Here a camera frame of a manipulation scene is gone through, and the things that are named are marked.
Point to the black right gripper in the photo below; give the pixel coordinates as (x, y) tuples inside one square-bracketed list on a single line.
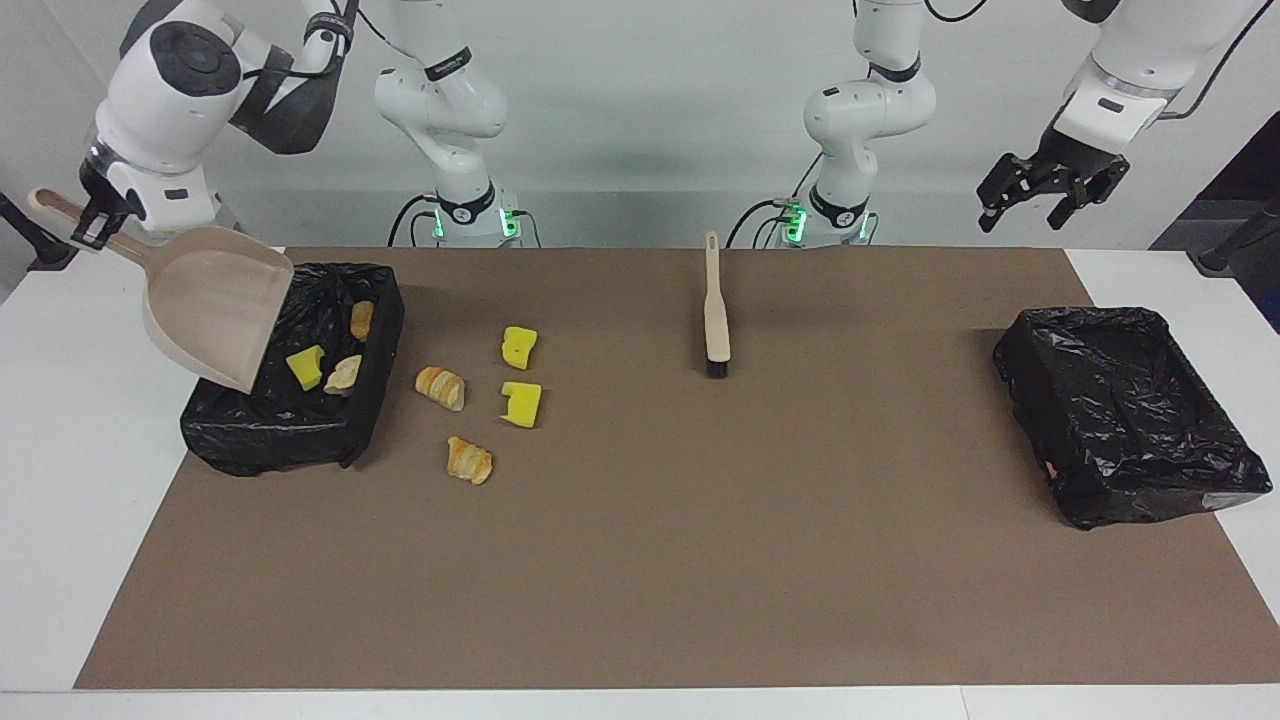
[(100, 190)]

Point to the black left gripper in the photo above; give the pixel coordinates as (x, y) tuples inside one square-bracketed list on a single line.
[(1078, 162)]

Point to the beige plastic dustpan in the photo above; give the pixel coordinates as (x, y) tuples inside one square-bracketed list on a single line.
[(210, 300)]

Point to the small yellow sponge wedge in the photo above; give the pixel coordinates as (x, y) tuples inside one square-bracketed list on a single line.
[(305, 368)]

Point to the peanut-shaped brown bread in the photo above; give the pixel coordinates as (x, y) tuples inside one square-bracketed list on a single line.
[(362, 320)]

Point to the pale crusty bread piece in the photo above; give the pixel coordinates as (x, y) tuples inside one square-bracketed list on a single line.
[(343, 375)]

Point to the beige brush black bristles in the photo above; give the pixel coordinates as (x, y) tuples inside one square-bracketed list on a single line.
[(716, 320)]

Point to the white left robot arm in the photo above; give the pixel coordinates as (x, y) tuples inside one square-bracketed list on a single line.
[(870, 110)]

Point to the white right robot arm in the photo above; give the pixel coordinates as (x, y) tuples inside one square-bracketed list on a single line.
[(440, 100)]

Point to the black lined bin pink mark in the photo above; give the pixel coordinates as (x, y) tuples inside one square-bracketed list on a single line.
[(1120, 410)]

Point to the black bag lined bin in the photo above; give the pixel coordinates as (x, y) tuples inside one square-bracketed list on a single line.
[(300, 440)]

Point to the white power strip box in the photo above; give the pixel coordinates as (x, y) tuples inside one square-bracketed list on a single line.
[(200, 215)]

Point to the striped croissant bread piece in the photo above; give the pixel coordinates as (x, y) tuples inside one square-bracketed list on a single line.
[(469, 460), (440, 388)]

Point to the yellow sponge piece with hole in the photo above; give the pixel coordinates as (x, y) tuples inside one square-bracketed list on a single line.
[(519, 347)]

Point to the yellow notched sponge piece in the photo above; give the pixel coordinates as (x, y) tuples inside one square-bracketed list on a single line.
[(521, 404)]

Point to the brown table mat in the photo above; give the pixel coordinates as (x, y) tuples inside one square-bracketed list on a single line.
[(600, 620)]

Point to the black camera stand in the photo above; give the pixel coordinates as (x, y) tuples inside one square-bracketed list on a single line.
[(30, 240), (1240, 245)]

